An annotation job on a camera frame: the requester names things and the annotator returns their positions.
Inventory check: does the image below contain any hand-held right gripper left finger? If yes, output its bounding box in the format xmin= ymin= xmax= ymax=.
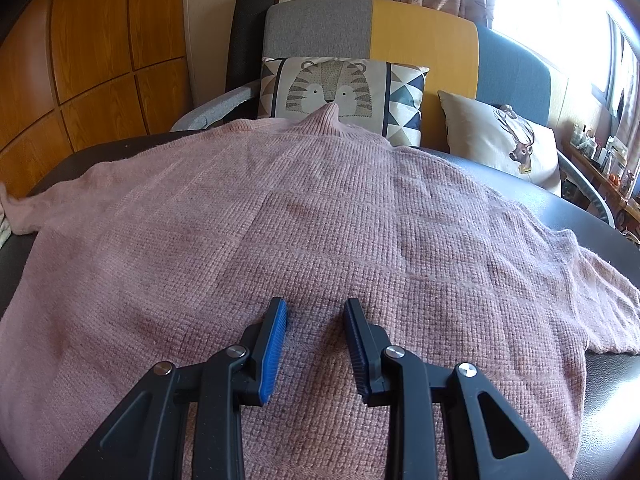
xmin=57 ymin=297 xmax=289 ymax=480

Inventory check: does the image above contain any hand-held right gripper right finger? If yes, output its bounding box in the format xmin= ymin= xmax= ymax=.
xmin=342 ymin=297 xmax=571 ymax=480

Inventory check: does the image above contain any pink knitted sweater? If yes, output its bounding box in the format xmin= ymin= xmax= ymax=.
xmin=0 ymin=101 xmax=640 ymax=480

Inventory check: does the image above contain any deer print cushion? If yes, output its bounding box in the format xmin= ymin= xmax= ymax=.
xmin=437 ymin=90 xmax=563 ymax=197

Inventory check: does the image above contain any tiger print cushion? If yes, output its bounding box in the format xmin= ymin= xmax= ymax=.
xmin=256 ymin=56 xmax=431 ymax=148

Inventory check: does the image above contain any small wooden desk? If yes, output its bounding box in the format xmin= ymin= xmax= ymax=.
xmin=565 ymin=152 xmax=640 ymax=246

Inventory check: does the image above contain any clutter of small desk items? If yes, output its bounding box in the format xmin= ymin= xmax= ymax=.
xmin=570 ymin=125 xmax=640 ymax=191

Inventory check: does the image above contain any grey yellow blue sofa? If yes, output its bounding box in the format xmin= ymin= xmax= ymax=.
xmin=170 ymin=0 xmax=616 ymax=226

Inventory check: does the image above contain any black rolled mat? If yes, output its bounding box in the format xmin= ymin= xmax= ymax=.
xmin=225 ymin=0 xmax=276 ymax=96

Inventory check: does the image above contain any bright window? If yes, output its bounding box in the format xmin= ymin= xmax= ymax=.
xmin=492 ymin=0 xmax=640 ymax=106

